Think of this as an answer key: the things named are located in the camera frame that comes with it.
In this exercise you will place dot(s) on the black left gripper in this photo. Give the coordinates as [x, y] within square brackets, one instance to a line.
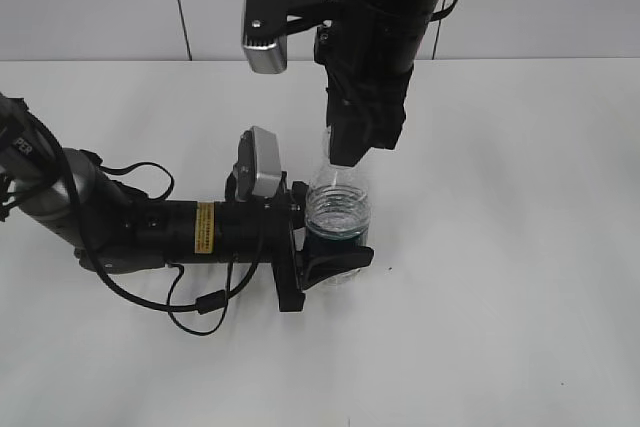
[261, 231]

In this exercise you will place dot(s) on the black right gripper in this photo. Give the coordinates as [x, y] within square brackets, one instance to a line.
[368, 55]

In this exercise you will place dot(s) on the clear green-label water bottle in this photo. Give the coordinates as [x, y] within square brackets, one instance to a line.
[338, 210]

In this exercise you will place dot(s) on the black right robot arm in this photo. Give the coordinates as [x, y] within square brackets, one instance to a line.
[368, 54]

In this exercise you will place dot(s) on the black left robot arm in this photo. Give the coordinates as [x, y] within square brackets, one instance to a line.
[118, 229]

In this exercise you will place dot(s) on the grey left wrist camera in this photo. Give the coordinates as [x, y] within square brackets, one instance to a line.
[258, 167]

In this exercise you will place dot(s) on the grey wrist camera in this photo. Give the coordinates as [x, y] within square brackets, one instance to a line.
[267, 25]
[258, 167]

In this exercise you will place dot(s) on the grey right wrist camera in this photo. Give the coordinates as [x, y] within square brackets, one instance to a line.
[267, 25]

